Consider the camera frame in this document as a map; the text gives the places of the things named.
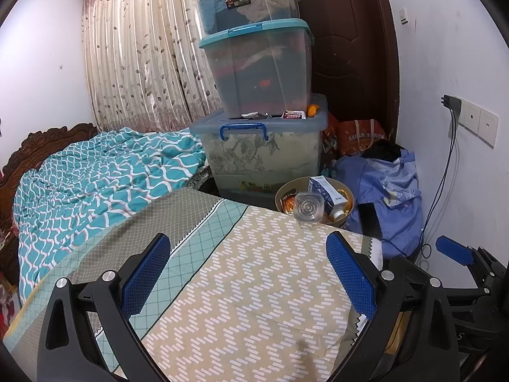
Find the dark brown door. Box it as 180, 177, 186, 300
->
292, 0, 400, 148

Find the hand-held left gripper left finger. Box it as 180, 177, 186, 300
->
36, 233, 172, 382

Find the clear plastic bottle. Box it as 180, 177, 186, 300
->
293, 192, 324, 224

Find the beige leaf-print curtain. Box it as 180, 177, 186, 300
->
81, 0, 223, 133

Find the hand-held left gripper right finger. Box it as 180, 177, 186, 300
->
325, 231, 472, 382

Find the grey storage box blue handle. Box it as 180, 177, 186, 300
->
190, 95, 329, 203

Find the plain clear teal-lid storage box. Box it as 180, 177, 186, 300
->
199, 19, 315, 119

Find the blue cloth bag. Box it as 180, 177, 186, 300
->
336, 149, 423, 257

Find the dark charger cable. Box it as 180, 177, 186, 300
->
422, 105, 458, 259

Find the yellow plastic basin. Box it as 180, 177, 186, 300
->
275, 176, 355, 229

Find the labelled clear teal-lid storage box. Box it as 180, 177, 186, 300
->
188, 0, 302, 40

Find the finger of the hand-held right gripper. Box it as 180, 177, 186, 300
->
435, 236, 494, 276

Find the white wall socket plate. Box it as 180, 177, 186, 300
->
477, 108, 499, 148
458, 101, 482, 131

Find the orange printed bag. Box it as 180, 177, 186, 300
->
328, 119, 388, 157

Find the blue cardboard box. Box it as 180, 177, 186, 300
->
308, 176, 346, 219

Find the patterned bed sheet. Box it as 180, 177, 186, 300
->
2, 186, 384, 382

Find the teal patterned blanket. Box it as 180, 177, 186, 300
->
12, 127, 207, 301

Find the black flat device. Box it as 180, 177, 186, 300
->
359, 203, 383, 241

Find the carved wooden headboard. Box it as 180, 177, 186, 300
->
0, 123, 98, 231

